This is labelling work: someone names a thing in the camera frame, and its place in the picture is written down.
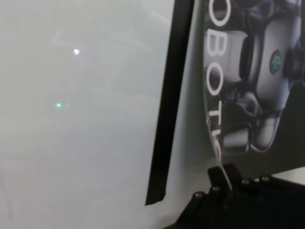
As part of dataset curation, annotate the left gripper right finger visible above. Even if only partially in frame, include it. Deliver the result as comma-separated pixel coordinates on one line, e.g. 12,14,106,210
225,163,248,198

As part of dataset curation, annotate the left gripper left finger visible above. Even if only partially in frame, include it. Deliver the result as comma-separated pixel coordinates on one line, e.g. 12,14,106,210
208,166,231,206

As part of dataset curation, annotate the black robot print poster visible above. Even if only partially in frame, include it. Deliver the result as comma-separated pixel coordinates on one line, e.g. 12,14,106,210
202,0,305,191

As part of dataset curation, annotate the black tape frame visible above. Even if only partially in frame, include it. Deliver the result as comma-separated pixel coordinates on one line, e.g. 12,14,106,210
144,0,195,206

